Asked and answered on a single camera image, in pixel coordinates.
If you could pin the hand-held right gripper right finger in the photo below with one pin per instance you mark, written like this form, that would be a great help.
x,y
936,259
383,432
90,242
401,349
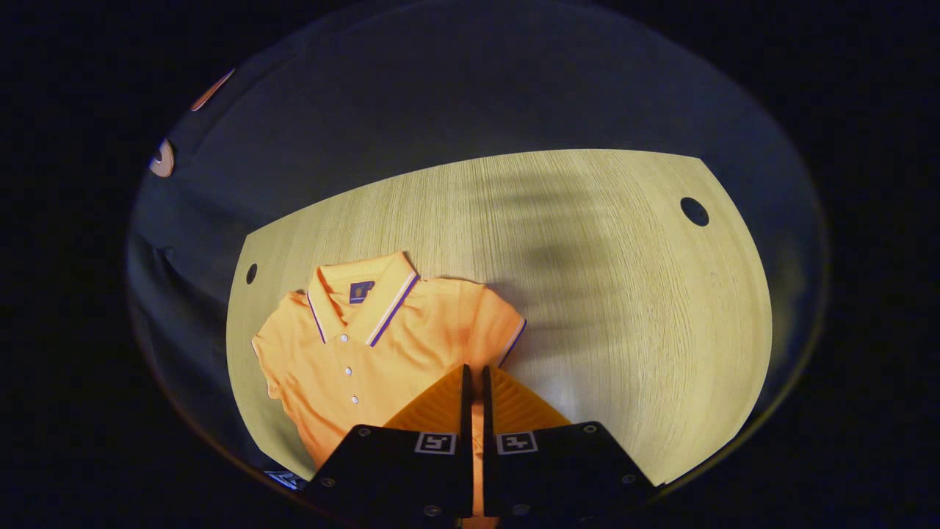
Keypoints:
x,y
486,411

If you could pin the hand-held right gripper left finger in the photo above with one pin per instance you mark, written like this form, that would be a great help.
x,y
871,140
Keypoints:
x,y
466,411

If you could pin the orange polo T-shirt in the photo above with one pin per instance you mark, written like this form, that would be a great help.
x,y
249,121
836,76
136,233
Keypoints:
x,y
367,367

